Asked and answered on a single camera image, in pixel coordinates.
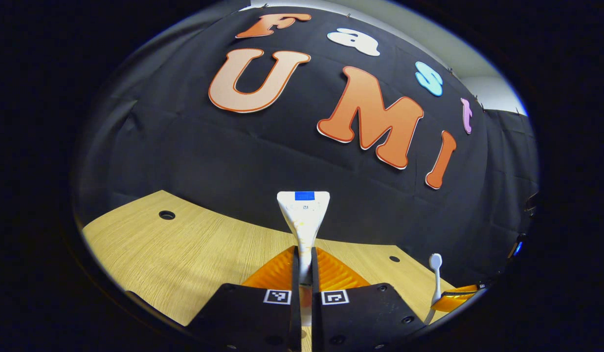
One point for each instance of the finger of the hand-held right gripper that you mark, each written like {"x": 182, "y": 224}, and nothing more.
{"x": 456, "y": 298}

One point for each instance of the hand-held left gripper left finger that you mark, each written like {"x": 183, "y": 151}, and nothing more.
{"x": 296, "y": 293}

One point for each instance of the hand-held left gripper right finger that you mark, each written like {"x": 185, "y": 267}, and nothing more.
{"x": 315, "y": 303}

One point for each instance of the white toothbrush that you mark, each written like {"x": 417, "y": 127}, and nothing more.
{"x": 436, "y": 278}

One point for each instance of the white toothpaste tube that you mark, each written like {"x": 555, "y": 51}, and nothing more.
{"x": 304, "y": 220}

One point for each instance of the wooden desktop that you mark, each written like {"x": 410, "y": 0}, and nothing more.
{"x": 194, "y": 259}

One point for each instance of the black backdrop cloth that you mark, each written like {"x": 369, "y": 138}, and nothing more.
{"x": 233, "y": 156}

